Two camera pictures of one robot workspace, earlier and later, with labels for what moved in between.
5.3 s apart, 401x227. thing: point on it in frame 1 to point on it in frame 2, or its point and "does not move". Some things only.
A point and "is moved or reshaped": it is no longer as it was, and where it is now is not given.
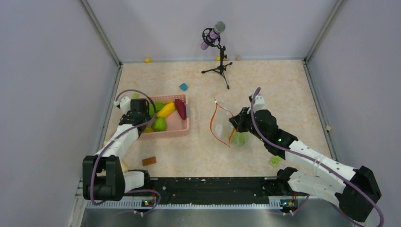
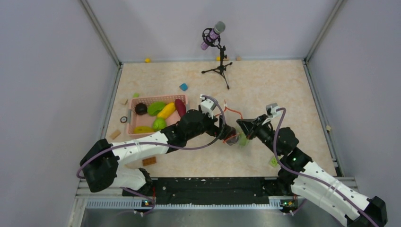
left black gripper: x=147 y=117 to x=221 y=132
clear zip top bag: x=224 y=129 is moved or reshaped
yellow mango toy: x=166 y=110 does not move
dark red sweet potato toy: x=181 y=108 does not move
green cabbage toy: x=239 y=138 does not move
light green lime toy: x=159 y=124 does not move
